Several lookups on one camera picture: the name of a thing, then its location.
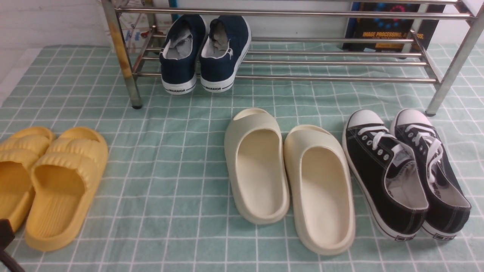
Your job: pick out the navy slip-on shoe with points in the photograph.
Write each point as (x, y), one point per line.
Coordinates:
(226, 46)
(178, 55)

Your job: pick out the metal shoe rack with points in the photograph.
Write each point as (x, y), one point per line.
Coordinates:
(430, 10)

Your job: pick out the cream slide left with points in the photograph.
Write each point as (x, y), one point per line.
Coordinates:
(253, 147)

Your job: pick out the cream slide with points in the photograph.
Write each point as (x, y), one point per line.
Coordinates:
(322, 195)
(253, 147)

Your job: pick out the cream slide right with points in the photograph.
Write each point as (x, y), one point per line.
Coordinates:
(322, 195)

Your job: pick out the green checkered cloth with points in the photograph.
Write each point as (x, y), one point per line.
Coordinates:
(166, 201)

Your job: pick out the paper map sheet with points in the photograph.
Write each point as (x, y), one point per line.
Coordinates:
(135, 27)

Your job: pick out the black canvas sneaker left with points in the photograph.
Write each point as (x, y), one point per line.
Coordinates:
(386, 171)

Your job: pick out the black canvas sneaker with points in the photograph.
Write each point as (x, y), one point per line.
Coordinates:
(449, 209)
(386, 171)

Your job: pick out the image processing book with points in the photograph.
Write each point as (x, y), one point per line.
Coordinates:
(377, 28)

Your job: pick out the yellow slide right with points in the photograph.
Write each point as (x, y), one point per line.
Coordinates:
(65, 179)

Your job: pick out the yellow slide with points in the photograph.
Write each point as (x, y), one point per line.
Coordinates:
(65, 179)
(18, 154)

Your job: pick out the black canvas sneaker right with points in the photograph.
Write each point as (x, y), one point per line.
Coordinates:
(449, 209)

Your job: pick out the yellow slide left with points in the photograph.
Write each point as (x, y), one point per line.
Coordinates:
(18, 154)

